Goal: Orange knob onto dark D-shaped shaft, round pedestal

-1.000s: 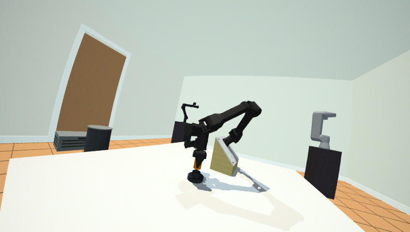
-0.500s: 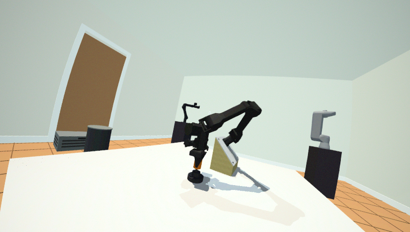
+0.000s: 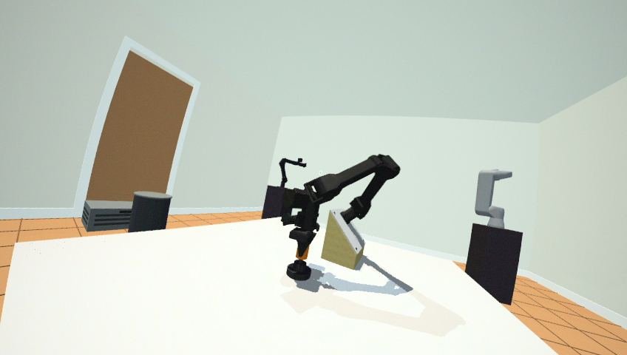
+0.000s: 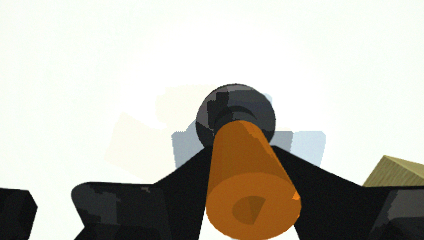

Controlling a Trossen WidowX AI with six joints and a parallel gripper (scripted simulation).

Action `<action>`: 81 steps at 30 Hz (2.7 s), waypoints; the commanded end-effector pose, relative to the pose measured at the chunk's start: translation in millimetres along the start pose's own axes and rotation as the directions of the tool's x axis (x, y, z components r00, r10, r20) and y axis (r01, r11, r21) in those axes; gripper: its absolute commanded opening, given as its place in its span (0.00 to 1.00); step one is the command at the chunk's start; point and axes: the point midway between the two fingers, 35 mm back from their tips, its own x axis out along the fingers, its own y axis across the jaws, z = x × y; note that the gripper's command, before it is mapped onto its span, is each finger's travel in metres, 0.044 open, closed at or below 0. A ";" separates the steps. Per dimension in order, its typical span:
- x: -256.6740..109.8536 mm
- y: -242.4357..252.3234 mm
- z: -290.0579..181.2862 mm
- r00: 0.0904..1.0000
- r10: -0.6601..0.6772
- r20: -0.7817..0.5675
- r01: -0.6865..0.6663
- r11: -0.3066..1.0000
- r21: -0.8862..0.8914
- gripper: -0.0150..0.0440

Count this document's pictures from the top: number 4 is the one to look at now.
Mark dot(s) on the orange knob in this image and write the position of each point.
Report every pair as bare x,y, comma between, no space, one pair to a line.
250,195

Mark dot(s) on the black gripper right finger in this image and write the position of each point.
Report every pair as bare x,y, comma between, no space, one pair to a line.
333,208

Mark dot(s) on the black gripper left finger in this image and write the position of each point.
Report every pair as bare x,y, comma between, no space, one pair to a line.
174,205

